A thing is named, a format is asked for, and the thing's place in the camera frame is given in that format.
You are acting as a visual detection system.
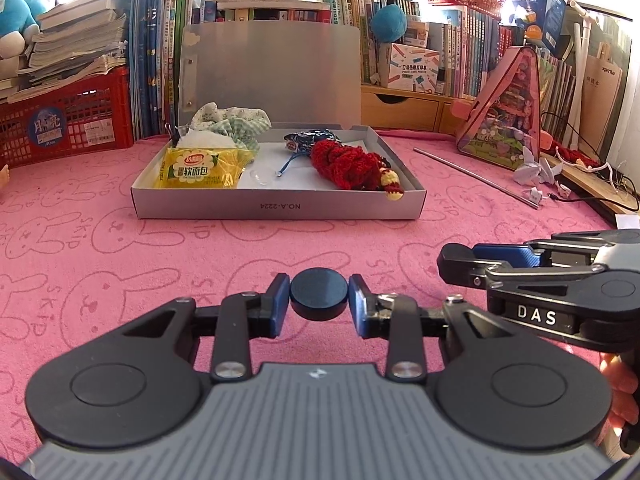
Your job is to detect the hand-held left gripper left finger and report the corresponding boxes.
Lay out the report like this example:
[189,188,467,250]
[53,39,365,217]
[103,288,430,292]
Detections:
[122,272,292,384]

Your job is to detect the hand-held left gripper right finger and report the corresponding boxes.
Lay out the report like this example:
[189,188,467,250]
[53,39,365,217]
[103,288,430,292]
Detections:
[348,274,521,382]

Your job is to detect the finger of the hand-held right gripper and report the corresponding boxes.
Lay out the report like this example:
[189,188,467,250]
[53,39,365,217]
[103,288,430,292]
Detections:
[437,242,542,289]
[525,228,640,267]

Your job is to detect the black round disc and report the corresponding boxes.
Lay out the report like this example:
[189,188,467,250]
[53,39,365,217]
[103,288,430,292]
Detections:
[290,267,349,321]

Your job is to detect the silver cardboard box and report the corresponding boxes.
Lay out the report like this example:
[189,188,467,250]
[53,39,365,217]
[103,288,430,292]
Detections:
[131,22,427,221]

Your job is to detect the red crochet doll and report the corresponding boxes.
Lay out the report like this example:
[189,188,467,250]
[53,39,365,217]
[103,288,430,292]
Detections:
[309,138,405,200]

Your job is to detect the yellow bread packet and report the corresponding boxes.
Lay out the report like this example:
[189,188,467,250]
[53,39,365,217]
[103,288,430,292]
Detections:
[153,145,254,190]

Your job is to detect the blue floral drawstring pouch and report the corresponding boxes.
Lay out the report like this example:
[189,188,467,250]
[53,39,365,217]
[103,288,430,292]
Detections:
[275,129,346,179]

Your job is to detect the white plush toy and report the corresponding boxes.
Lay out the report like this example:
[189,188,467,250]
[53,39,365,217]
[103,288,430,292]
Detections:
[177,127,241,150]

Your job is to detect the green floral cloth pouch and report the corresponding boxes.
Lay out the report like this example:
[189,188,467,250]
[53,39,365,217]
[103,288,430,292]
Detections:
[189,102,274,154]

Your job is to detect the person's right hand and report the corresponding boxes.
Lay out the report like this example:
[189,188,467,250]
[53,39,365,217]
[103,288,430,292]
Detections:
[601,354,640,429]

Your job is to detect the white paper origami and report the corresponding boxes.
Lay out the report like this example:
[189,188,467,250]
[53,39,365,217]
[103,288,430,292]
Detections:
[515,149,562,202]

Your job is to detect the thin metal rod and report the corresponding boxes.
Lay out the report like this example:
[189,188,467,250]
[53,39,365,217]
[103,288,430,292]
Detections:
[413,147,544,209]

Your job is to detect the red yarn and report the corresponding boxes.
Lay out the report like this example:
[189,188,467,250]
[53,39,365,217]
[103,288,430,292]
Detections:
[550,144,602,169]

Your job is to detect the clear plastic piece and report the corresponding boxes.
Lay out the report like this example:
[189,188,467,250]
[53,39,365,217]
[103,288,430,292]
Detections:
[242,167,276,189]

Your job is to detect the pink triangular pencil case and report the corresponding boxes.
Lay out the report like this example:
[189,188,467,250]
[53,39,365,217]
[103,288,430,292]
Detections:
[452,45,552,171]

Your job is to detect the brown paper bag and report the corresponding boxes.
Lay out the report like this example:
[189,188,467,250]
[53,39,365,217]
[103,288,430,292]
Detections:
[582,54,624,162]

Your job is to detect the row of leaning books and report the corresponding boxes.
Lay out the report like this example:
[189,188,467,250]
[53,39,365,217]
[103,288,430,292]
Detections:
[540,50,577,134]

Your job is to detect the pink rabbit print towel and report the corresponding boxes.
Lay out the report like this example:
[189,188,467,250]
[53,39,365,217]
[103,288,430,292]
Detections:
[0,127,640,461]

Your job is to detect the white plastic pipe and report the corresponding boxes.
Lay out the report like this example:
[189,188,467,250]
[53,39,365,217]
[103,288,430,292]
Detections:
[569,2,602,132]

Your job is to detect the wooden drawer unit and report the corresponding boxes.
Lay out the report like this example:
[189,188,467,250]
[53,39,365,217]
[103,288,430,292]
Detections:
[359,84,471,136]

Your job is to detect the white printed carton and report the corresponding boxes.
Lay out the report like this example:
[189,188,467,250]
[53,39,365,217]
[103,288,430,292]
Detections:
[384,42,441,94]

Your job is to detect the dark blue printed box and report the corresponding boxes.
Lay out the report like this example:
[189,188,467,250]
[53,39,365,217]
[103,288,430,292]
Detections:
[504,0,571,57]

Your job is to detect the large blue plush toy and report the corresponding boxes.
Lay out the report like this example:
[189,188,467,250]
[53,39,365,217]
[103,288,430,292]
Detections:
[344,0,426,44]

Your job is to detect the red plastic crate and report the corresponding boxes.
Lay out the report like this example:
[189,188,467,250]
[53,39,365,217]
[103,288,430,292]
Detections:
[0,66,134,169]

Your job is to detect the row of tall slim books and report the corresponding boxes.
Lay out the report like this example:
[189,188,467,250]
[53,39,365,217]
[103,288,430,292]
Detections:
[128,0,206,139]

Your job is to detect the row of short colourful books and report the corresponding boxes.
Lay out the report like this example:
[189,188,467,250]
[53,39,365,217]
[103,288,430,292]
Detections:
[200,0,386,86]

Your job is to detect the stack of worn books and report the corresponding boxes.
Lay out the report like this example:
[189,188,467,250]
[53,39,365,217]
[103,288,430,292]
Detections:
[0,0,129,104]

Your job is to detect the blue white cat plush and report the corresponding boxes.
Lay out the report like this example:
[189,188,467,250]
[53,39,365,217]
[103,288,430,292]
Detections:
[0,0,52,59]

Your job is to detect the black cable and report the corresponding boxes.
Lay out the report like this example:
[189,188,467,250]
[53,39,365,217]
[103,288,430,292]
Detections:
[542,110,640,212]

